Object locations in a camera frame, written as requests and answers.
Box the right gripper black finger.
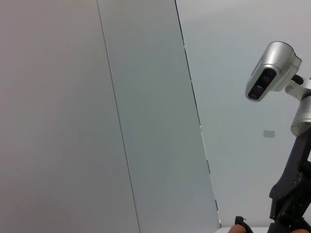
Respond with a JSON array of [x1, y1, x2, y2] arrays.
[[267, 200, 293, 233], [281, 175, 311, 232]]

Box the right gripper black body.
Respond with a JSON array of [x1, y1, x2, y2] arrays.
[[268, 131, 311, 201]]

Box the black canvas bag orange handles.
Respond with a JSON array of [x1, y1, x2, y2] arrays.
[[229, 215, 311, 233]]

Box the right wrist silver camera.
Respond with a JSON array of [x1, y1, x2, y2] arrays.
[[244, 41, 303, 102]]

